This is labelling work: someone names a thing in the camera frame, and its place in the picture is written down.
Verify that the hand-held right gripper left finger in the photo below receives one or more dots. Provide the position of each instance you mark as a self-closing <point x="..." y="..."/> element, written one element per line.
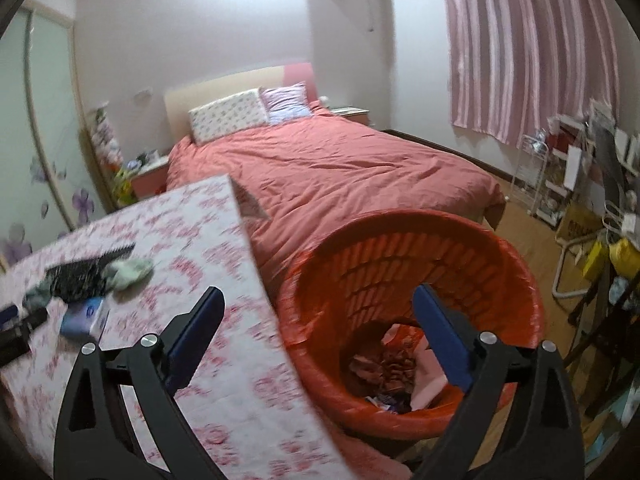
<point x="192" y="340"/>

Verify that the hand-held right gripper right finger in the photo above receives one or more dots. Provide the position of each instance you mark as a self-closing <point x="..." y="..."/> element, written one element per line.
<point x="442" y="340"/>

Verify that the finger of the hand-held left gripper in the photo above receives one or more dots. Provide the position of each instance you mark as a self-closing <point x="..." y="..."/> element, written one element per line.
<point x="15" y="345"/>

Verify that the orange plastic basket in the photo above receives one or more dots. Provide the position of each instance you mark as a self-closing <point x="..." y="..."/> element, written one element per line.
<point x="350" y="270"/>

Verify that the grey sock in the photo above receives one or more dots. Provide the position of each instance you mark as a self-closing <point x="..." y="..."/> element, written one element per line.
<point x="37" y="296"/>

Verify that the blue tissue packet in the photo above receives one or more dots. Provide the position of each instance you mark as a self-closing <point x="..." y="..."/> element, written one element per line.
<point x="80" y="317"/>

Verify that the grey-green sock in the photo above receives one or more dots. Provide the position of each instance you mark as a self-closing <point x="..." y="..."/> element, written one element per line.
<point x="127" y="272"/>

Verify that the pink floral tablecloth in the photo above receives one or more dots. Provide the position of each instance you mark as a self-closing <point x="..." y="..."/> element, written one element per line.
<point x="225" y="240"/>

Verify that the yellow plush toy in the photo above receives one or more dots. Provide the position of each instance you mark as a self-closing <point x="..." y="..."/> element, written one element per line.
<point x="122" y="187"/>

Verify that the brown cardboard box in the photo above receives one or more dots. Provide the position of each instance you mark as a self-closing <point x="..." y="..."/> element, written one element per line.
<point x="577" y="222"/>

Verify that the bed with red duvet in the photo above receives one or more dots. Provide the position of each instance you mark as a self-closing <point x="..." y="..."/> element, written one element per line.
<point x="350" y="170"/>

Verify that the yellow plastic bag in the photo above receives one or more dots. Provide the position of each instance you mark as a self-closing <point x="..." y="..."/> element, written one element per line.
<point x="625" y="257"/>

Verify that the stack of plush toys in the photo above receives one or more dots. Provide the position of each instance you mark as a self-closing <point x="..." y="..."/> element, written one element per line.
<point x="105" y="140"/>

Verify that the white floral pillow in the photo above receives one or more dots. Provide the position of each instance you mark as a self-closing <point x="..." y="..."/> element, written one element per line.
<point x="227" y="117"/>

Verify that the wardrobe with purple flowers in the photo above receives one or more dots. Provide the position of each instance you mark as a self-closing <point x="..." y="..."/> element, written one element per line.
<point x="45" y="110"/>

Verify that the pink striped pillow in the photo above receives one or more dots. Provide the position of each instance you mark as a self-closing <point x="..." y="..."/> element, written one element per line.
<point x="286" y="102"/>

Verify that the cream and pink headboard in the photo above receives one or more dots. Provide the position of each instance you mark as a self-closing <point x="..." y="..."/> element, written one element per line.
<point x="225" y="80"/>

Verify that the pink striped curtain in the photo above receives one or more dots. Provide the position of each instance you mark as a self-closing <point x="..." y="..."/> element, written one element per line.
<point x="525" y="50"/>

